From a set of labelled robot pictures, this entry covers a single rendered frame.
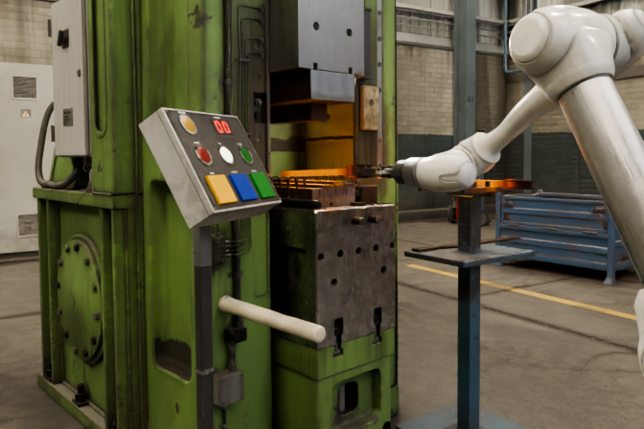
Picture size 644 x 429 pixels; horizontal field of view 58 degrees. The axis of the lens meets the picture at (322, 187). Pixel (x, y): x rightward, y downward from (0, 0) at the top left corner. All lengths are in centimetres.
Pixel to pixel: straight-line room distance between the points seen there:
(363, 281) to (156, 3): 121
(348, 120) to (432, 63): 812
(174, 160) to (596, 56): 90
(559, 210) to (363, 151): 361
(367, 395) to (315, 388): 30
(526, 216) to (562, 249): 45
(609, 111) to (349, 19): 112
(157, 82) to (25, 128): 483
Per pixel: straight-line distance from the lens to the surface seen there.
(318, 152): 239
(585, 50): 118
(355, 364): 206
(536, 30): 117
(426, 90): 1020
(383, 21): 242
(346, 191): 200
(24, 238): 697
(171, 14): 217
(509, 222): 595
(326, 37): 197
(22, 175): 693
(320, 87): 193
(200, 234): 154
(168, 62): 216
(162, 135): 140
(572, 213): 560
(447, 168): 163
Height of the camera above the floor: 108
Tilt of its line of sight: 3 degrees down
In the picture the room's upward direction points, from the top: straight up
